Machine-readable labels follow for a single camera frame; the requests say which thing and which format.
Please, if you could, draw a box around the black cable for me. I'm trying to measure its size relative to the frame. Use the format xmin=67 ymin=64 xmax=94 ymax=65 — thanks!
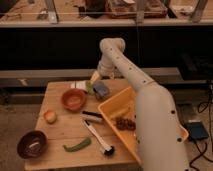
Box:
xmin=188 ymin=83 xmax=213 ymax=171

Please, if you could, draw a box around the blue sponge block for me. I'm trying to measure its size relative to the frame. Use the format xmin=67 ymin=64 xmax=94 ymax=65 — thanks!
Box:
xmin=93 ymin=81 xmax=110 ymax=100

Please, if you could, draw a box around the black foot pedal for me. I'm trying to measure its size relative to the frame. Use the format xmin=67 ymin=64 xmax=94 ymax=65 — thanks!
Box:
xmin=184 ymin=122 xmax=209 ymax=140

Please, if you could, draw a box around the green pepper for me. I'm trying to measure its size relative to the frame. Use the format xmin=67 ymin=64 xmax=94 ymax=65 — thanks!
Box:
xmin=63 ymin=137 xmax=91 ymax=152

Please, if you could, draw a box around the green and white cloth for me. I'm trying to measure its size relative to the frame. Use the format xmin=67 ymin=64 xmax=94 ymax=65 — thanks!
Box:
xmin=70 ymin=80 xmax=94 ymax=95

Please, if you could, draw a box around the dark red grapes bunch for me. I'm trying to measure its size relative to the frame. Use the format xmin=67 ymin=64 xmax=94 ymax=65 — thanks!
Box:
xmin=116 ymin=118 xmax=136 ymax=131

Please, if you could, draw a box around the white dish brush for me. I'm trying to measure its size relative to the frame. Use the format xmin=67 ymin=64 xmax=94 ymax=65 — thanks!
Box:
xmin=83 ymin=120 xmax=115 ymax=156

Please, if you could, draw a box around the orange bowl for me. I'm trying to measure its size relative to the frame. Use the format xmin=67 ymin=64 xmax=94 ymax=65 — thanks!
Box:
xmin=61 ymin=88 xmax=86 ymax=112

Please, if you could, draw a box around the purple bowl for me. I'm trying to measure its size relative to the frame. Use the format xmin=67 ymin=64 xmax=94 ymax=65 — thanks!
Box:
xmin=17 ymin=130 xmax=47 ymax=159

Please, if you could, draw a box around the wooden table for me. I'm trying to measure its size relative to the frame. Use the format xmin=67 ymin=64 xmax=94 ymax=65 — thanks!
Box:
xmin=25 ymin=81 xmax=143 ymax=171

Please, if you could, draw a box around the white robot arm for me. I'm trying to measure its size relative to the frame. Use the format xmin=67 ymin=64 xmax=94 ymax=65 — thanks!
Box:
xmin=97 ymin=38 xmax=190 ymax=171

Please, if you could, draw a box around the yellow-red apple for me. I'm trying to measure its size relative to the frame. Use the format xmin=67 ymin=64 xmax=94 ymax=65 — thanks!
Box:
xmin=43 ymin=110 xmax=57 ymax=124

